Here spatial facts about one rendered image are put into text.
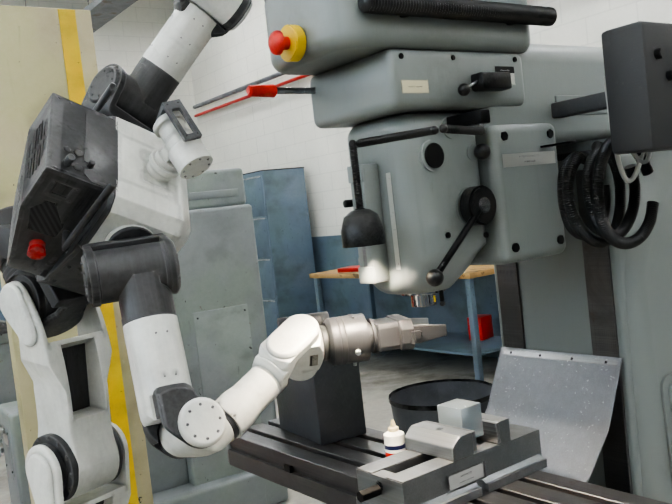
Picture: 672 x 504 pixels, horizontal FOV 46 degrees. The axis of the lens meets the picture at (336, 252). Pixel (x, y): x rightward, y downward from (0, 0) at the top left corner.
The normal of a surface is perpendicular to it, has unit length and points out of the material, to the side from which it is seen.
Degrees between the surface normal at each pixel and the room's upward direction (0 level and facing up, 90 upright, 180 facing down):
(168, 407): 70
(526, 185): 90
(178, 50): 104
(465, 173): 90
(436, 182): 90
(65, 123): 57
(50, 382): 115
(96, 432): 81
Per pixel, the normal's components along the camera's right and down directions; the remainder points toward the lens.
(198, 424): 0.48, -0.36
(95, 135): 0.63, -0.58
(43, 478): -0.57, 0.11
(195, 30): 0.36, 0.25
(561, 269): -0.80, 0.12
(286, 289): 0.59, -0.03
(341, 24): -0.25, 0.08
